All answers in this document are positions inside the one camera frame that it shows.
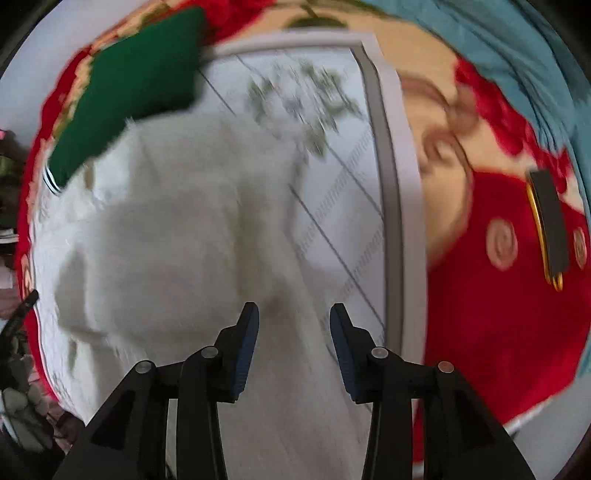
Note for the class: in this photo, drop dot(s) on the white fluffy garment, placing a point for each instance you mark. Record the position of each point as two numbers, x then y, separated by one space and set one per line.
175 221

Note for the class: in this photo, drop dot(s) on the green cloth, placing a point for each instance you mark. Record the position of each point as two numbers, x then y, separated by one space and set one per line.
134 87

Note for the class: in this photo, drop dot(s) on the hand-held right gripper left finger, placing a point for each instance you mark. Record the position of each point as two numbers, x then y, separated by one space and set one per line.
243 350

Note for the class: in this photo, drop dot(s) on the white patterned bed sheet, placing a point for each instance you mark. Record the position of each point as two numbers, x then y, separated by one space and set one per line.
332 175

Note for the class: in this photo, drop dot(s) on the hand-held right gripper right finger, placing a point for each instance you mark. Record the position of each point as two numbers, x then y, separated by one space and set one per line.
345 353

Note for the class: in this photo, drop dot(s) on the black phone with gold edge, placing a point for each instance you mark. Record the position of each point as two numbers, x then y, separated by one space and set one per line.
547 226

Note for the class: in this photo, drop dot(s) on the red floral printed blanket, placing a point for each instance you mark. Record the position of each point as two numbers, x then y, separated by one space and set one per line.
498 323

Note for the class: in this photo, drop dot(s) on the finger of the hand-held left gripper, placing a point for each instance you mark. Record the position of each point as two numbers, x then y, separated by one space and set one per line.
16 318

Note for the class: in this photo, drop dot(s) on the teal blanket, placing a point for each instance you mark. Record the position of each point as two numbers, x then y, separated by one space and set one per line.
517 60

